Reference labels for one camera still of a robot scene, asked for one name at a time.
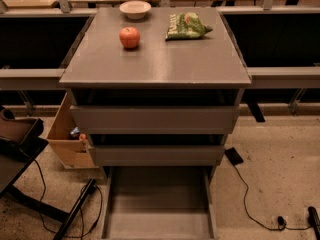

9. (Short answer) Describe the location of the grey drawer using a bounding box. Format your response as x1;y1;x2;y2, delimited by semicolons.
89;145;224;166
101;167;218;240
70;105;239;134

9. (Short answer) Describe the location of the grey metal railing frame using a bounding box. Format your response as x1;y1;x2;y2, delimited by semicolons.
1;0;320;90

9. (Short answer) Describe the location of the green chip bag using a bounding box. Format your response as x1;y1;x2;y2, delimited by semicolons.
165;12;213;40

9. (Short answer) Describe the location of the grey bottom drawer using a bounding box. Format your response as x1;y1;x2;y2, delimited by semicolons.
101;167;218;240

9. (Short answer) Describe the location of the red apple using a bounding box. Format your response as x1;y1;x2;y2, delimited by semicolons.
119;27;140;49

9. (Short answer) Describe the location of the grey drawer cabinet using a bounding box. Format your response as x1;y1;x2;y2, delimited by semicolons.
59;8;251;175

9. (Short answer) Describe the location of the black floor cable left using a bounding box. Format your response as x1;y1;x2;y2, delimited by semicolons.
33;159;104;240

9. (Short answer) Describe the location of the black power adapter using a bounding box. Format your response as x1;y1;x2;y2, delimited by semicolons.
225;148;244;166

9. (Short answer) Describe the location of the grey middle drawer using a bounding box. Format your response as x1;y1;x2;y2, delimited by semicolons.
89;145;224;166

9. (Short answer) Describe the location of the black power strip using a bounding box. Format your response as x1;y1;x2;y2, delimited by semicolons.
308;206;320;240

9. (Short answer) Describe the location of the white bowl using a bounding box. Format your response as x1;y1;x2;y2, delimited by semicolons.
119;1;151;20

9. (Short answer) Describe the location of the black floor cable right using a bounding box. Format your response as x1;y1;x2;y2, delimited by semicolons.
233;163;313;232

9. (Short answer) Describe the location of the cardboard box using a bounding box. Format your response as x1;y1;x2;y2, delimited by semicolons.
47;95;95;169

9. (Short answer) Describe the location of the grey top drawer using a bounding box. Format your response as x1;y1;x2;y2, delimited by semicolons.
70;105;239;134

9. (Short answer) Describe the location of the black chair with bag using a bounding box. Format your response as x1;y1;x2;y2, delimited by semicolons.
0;107;97;240

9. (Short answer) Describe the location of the black floor cable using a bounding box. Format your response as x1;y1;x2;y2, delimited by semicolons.
233;163;313;232
33;159;104;240

